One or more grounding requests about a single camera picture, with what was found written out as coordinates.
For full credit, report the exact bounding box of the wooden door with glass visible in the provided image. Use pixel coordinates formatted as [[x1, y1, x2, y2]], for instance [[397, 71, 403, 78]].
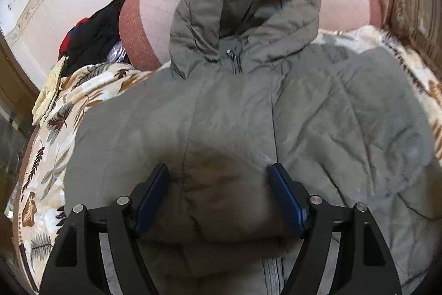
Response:
[[0, 36, 41, 213]]

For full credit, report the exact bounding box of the black clothes pile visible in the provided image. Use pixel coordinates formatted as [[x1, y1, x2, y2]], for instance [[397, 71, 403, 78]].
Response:
[[67, 0, 159, 74]]

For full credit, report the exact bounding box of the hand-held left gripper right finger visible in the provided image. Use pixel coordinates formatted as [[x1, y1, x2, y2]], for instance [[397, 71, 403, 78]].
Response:
[[267, 163, 403, 295]]

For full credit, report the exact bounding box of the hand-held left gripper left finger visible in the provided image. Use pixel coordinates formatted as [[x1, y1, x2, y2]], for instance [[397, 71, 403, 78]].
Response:
[[39, 163, 170, 295]]

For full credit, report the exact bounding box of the leaf print blanket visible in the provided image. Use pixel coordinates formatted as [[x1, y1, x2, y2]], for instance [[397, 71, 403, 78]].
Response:
[[12, 26, 442, 295]]

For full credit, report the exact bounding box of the clear plastic bag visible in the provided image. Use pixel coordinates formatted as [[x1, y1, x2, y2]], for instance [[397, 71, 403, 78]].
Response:
[[105, 41, 130, 65]]

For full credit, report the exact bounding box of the grey hooded padded jacket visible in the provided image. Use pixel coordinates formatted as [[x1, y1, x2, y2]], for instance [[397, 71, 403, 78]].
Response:
[[64, 0, 437, 295]]

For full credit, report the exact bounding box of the pale yellow cloth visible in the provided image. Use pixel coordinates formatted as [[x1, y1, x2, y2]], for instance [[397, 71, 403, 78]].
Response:
[[32, 55, 70, 126]]

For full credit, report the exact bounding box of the red and blue garment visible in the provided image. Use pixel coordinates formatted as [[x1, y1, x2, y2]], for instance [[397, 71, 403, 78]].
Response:
[[59, 18, 91, 58]]

